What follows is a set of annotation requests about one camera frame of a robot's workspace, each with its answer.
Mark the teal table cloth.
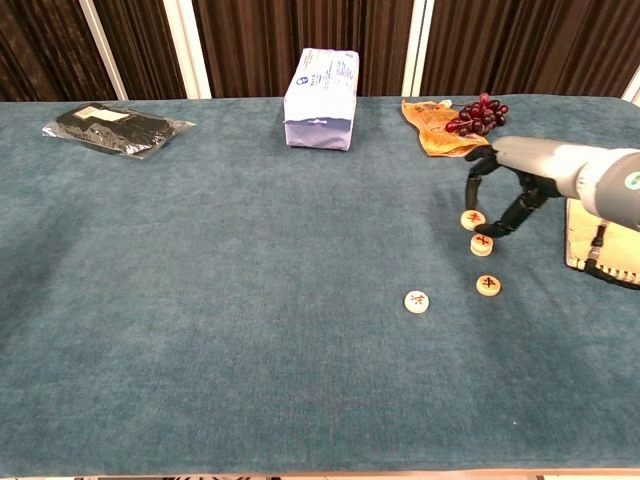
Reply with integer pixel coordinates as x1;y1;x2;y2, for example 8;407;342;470
0;94;640;476

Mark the white blue tissue pack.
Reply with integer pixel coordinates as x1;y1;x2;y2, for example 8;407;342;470
282;47;360;152

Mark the dark brown pleated curtain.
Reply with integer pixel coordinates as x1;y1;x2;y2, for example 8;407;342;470
0;0;640;104

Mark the white frame post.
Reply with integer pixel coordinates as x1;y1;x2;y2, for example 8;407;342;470
621;64;640;106
162;0;214;100
401;0;435;99
78;0;130;101

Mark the brown spiral notebook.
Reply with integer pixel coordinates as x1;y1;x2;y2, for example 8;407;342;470
564;197;640;290

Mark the orange spout pouch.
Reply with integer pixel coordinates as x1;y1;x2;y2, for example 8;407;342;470
400;98;491;159

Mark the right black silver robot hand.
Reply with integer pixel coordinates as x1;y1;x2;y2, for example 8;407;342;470
463;135;591;237

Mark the black garment in plastic bag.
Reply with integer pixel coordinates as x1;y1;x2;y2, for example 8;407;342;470
41;102;197;160

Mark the purple grape bunch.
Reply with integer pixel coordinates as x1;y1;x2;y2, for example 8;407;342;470
444;92;510;137

